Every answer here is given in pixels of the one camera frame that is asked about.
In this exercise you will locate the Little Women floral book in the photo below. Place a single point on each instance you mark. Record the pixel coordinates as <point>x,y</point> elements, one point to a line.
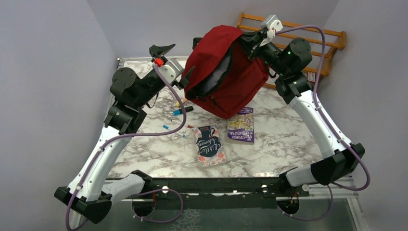
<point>209,148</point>

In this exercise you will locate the red student backpack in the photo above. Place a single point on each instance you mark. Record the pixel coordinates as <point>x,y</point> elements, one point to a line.
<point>223,80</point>

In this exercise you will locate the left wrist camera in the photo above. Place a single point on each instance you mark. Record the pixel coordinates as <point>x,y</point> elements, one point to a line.
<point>171,70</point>

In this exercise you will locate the blue black highlighter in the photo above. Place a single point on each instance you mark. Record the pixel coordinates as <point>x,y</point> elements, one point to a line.
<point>180,111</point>

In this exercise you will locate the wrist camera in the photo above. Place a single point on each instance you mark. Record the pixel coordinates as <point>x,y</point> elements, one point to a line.
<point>171,70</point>
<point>269,27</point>

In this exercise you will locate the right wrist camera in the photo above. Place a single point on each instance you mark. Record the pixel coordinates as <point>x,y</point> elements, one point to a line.
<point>269,27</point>

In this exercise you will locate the small red white box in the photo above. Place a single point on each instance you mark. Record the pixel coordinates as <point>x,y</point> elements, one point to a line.
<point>311,76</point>

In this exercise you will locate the red capped white pen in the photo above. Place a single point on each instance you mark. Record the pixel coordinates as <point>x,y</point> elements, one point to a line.
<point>177,122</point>

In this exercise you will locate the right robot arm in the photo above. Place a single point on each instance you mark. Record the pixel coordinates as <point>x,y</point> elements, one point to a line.
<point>340,155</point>

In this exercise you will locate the purple Treehouse book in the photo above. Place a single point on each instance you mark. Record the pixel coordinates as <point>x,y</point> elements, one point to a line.
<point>241,127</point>

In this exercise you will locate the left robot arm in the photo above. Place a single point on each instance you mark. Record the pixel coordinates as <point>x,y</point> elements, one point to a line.
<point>88,194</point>

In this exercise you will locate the blue capped white pen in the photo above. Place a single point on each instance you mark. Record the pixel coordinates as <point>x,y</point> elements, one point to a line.
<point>172,130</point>

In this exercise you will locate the yellow pink highlighter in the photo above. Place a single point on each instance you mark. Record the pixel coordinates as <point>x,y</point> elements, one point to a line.
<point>181,102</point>

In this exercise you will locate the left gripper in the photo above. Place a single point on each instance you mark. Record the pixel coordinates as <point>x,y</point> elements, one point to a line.
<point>157,51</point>

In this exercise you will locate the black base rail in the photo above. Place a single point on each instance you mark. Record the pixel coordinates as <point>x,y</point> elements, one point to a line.
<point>220,193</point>

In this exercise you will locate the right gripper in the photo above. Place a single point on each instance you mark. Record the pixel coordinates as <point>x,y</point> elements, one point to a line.
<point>254,41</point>

